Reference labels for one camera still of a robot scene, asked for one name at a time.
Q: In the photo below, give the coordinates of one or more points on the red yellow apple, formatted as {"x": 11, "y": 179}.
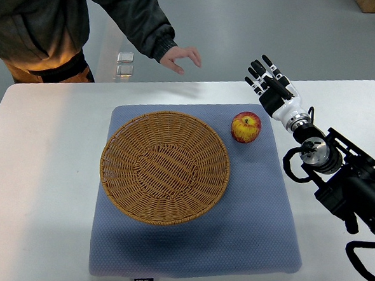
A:
{"x": 245, "y": 127}

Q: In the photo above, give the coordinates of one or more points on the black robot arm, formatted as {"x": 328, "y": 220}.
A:
{"x": 344, "y": 175}

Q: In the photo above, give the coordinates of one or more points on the brown wicker basket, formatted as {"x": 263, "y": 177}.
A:
{"x": 165, "y": 168}

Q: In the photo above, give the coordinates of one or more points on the person torso dark jacket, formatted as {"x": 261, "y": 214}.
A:
{"x": 41, "y": 41}

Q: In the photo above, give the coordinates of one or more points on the blue quilted mat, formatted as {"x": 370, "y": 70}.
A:
{"x": 250, "y": 231}

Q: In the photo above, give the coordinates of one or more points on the lower metal floor plate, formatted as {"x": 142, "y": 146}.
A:
{"x": 124, "y": 70}

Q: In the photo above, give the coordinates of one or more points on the dark jacket sleeve forearm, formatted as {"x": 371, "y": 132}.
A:
{"x": 144, "y": 23}

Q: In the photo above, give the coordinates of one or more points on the person's bare hand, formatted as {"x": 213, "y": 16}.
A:
{"x": 173, "y": 56}

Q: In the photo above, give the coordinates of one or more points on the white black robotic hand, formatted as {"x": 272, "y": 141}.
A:
{"x": 277, "y": 94}

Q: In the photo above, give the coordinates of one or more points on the upper metal floor plate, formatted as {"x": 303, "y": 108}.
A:
{"x": 125, "y": 57}

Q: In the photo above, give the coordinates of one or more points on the metal floor plate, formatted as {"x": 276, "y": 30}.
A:
{"x": 124, "y": 70}
{"x": 125, "y": 57}

